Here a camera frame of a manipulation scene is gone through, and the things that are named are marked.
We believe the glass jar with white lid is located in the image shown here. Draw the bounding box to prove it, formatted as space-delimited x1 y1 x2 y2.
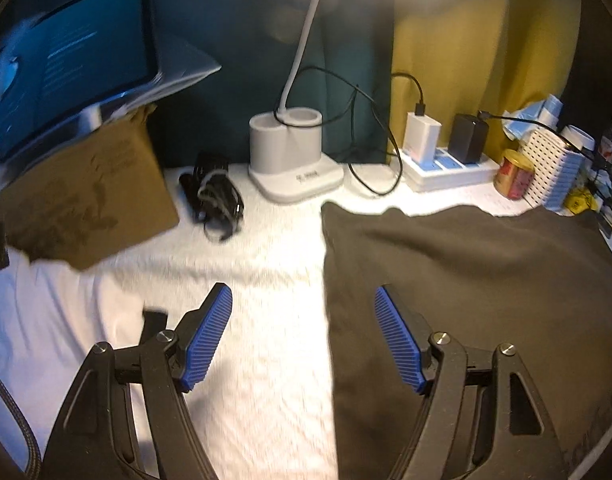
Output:
560 125 604 196

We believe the red candle jar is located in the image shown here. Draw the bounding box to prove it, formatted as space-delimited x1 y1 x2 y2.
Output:
494 149 535 201

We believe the tablet computer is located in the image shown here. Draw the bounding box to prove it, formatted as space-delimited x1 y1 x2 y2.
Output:
0 0 159 163

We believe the white perforated basket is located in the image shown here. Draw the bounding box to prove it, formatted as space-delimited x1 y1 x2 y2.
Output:
518 127 592 211

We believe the white charger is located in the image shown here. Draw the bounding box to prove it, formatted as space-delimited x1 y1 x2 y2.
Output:
405 111 442 163

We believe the teal curtain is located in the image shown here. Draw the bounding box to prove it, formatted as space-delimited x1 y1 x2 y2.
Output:
1 0 397 168

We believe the black braided cable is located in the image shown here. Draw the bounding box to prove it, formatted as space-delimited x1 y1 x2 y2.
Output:
0 360 42 480

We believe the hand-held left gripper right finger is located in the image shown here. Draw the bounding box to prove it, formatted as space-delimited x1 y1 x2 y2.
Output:
373 285 569 480

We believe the yellow snack packet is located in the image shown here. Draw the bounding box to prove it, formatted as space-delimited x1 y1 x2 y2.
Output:
565 187 599 213

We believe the brown t-shirt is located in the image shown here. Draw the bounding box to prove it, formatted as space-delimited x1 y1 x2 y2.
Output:
320 201 612 480

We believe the black cable bundle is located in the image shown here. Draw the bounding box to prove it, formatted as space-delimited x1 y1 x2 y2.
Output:
178 151 246 245

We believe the white textured table cover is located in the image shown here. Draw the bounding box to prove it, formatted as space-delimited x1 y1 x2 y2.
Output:
0 162 607 480

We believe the white cloth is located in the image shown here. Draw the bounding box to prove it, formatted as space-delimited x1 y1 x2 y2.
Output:
0 247 152 461

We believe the black charger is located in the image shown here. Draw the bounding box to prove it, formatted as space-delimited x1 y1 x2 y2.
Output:
448 114 489 165

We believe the white power strip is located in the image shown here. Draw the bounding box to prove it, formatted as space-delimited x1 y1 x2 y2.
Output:
401 147 502 193

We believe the cardboard box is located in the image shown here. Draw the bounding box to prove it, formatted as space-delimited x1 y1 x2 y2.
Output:
0 105 181 271

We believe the white desk lamp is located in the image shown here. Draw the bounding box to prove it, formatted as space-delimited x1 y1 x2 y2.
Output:
248 0 444 205

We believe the crumpled tissue in basket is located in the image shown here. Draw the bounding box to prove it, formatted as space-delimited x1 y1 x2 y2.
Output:
503 94 564 138

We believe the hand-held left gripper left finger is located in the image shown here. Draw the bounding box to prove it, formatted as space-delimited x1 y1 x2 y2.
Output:
43 282 233 480

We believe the black cable of white charger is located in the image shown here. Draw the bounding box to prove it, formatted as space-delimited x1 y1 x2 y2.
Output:
276 66 429 196

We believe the yellow curtain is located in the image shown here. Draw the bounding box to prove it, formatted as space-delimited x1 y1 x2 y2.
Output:
388 0 582 161

